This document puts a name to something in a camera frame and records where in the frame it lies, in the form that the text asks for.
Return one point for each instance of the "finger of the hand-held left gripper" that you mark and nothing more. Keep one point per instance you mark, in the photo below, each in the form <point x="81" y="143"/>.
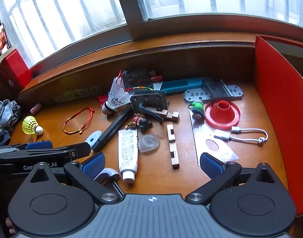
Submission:
<point x="40" y="144"/>
<point x="80" y="150"/>

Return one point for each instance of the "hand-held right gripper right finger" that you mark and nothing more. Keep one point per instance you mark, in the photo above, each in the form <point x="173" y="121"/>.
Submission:
<point x="211" y="164"/>

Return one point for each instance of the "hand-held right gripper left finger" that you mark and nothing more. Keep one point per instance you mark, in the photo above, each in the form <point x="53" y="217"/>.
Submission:
<point x="93" y="164"/>

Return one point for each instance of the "yellow shuttlecock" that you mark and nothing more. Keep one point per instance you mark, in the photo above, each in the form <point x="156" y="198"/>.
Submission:
<point x="30" y="125"/>

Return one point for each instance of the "wooden puzzle piece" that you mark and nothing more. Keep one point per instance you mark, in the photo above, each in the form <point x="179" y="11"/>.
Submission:
<point x="175" y="156"/>
<point x="172" y="115"/>
<point x="170" y="132"/>

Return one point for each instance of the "white shuttlecock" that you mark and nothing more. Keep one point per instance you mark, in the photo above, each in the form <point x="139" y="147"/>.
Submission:
<point x="115" y="96"/>

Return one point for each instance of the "smoky translucent plastic tray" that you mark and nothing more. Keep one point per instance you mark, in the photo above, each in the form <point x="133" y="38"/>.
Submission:
<point x="151" y="99"/>

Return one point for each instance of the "red cardboard box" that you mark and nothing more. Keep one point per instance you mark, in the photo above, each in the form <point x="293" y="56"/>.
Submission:
<point x="278" y="104"/>

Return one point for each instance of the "wooden desktop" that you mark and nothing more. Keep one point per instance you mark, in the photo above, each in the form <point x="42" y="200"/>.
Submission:
<point x="151" y="178"/>

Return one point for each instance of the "white purple plastic clip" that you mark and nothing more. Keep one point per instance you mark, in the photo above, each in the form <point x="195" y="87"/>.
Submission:
<point x="107" y="172"/>

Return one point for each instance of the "white tape roll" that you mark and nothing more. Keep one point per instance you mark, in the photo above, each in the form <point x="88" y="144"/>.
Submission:
<point x="93" y="137"/>

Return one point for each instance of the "transparent plastic ruler packet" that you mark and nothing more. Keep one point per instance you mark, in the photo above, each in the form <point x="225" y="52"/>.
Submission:
<point x="203" y="133"/>

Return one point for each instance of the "pink cylindrical piece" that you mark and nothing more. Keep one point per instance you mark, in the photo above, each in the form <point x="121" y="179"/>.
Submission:
<point x="35" y="108"/>

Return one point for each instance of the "white ointment tube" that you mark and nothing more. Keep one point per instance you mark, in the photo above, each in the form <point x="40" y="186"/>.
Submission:
<point x="128" y="151"/>

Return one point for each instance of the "black marker pen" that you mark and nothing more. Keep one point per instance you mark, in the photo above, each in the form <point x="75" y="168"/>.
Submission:
<point x="111" y="129"/>

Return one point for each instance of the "pile of grey cloth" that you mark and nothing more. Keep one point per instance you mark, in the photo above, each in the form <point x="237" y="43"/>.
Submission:
<point x="6" y="114"/>

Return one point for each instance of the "red plastic cone disc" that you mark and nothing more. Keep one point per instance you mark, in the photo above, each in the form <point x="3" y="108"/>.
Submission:
<point x="222" y="119"/>

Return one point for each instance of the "metal slotted shield plate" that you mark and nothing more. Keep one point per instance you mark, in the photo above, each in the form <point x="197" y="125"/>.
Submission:
<point x="79" y="93"/>

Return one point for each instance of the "green toy figure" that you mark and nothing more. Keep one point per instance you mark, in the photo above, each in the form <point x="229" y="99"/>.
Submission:
<point x="198" y="107"/>

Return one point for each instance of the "translucent heart-shaped piece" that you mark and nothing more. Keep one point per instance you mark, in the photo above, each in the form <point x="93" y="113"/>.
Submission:
<point x="149" y="143"/>

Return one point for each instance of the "red gift box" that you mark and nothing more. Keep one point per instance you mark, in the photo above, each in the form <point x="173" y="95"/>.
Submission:
<point x="14" y="67"/>

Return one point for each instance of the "teal plastic cutter case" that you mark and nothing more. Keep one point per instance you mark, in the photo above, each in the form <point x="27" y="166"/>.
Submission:
<point x="178" y="85"/>

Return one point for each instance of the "dark translucent plastic box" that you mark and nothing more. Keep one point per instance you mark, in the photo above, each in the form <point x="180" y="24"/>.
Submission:
<point x="136" y="79"/>

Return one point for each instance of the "window with metal bars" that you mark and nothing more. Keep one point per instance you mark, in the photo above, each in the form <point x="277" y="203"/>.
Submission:
<point x="134" y="17"/>

